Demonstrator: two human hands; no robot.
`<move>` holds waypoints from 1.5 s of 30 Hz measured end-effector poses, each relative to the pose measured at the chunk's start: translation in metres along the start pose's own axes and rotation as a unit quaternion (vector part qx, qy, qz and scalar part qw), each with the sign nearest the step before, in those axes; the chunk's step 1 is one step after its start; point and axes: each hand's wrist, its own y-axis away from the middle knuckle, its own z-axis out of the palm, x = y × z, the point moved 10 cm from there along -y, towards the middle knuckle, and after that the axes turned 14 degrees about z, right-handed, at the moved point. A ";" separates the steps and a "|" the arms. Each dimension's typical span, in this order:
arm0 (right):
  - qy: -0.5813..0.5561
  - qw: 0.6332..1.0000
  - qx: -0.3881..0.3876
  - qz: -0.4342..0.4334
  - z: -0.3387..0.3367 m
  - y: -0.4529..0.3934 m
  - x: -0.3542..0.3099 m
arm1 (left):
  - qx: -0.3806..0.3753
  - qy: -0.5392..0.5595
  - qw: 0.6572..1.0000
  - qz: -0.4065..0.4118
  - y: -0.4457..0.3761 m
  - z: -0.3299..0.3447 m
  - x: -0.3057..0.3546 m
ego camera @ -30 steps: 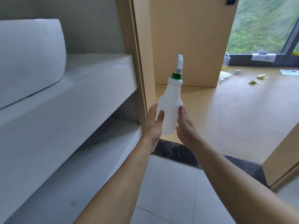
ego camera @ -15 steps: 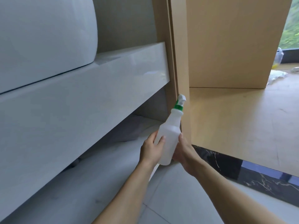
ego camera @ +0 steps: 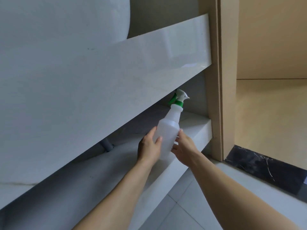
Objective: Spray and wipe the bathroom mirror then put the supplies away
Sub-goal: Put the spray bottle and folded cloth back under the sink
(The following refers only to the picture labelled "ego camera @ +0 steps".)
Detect person's right forearm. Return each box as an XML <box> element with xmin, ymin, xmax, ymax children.
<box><xmin>189</xmin><ymin>154</ymin><xmax>302</xmax><ymax>230</ymax></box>

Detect beige wooden door frame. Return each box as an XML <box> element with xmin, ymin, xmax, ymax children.
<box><xmin>203</xmin><ymin>0</ymin><xmax>238</xmax><ymax>162</ymax></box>

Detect grey drain pipe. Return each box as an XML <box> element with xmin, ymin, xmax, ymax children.
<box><xmin>99</xmin><ymin>138</ymin><xmax>114</xmax><ymax>153</ymax></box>

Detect person's right hand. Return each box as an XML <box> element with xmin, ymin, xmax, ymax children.
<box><xmin>171</xmin><ymin>128</ymin><xmax>204</xmax><ymax>168</ymax></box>

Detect person's left forearm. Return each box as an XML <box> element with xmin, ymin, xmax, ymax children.
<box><xmin>71</xmin><ymin>159</ymin><xmax>155</xmax><ymax>230</ymax></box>

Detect white ceramic sink basin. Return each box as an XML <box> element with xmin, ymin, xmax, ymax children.
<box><xmin>0</xmin><ymin>0</ymin><xmax>131</xmax><ymax>49</ymax></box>

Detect translucent white spray bottle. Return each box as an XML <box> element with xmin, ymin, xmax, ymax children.
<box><xmin>153</xmin><ymin>89</ymin><xmax>190</xmax><ymax>161</ymax></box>

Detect person's left hand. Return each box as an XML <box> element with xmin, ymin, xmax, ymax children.
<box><xmin>137</xmin><ymin>126</ymin><xmax>163</xmax><ymax>166</ymax></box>

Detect white marble vanity counter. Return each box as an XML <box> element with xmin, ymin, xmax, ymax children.
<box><xmin>0</xmin><ymin>13</ymin><xmax>212</xmax><ymax>211</ymax></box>

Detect white marble lower shelf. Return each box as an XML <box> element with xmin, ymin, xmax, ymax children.
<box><xmin>0</xmin><ymin>103</ymin><xmax>213</xmax><ymax>230</ymax></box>

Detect black marble door threshold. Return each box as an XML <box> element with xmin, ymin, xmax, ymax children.
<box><xmin>224</xmin><ymin>145</ymin><xmax>307</xmax><ymax>203</ymax></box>

